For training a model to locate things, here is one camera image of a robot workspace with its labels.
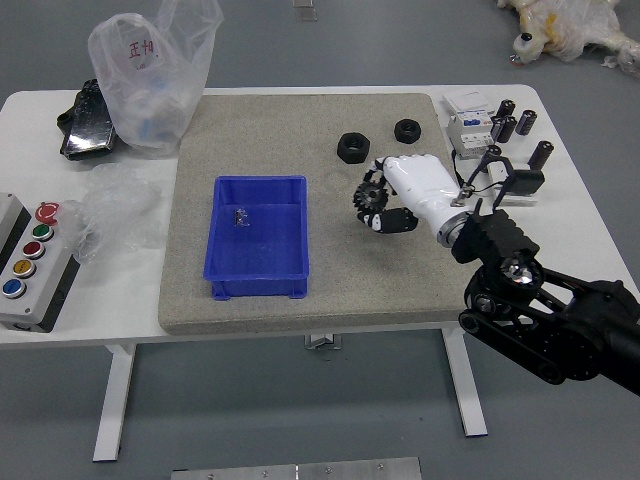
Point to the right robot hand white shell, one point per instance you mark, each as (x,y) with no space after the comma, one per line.
(425,185)

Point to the big black gear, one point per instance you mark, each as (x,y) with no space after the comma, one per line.
(372,196)

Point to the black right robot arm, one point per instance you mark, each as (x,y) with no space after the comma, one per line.
(550,320)

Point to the small black nut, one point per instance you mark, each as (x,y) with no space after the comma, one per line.
(402,136)

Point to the big black nut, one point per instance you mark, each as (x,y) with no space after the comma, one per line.
(345,152)

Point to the blue plastic box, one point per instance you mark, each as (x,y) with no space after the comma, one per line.
(270,240)

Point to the grey button control box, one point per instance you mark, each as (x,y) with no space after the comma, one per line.
(30,305)

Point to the white circuit breaker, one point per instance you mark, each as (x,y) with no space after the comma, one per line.
(462,132)

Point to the flat white carton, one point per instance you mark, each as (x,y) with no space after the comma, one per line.
(467,102)

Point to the white plastic base block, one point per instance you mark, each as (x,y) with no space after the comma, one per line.
(520,201)

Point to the black power adapter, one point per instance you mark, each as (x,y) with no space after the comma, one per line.
(527,182)

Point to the grey-brown mat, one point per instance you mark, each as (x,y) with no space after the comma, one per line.
(300,140)

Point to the small metal part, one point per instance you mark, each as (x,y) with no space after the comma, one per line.
(241,217)

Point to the white table leg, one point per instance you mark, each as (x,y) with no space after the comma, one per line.
(114,400)
(465,385)

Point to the metal floor plate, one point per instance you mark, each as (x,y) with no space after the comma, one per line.
(305,10)

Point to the plush toy in plastic wrap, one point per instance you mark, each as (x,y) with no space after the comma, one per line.
(565,25)

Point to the white plastic bag red print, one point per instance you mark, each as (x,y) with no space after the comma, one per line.
(145,90)

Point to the clear crumpled plastic bag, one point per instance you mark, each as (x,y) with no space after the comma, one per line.
(115,210)

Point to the grey metal plate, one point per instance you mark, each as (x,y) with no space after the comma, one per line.
(300,470)

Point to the black glossy tray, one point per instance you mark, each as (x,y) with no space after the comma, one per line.
(87,130)

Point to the red emergency stop button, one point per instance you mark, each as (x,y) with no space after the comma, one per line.
(46,211)

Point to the green push button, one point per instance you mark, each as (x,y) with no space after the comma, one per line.
(42,231)

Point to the red push button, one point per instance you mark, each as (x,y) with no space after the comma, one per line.
(34,249)

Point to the yellow push button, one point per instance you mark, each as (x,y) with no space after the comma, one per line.
(23,267)

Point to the blue push button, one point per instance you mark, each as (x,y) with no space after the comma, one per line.
(13,287)

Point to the metal bracket under table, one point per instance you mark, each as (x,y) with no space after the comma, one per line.
(322,342)

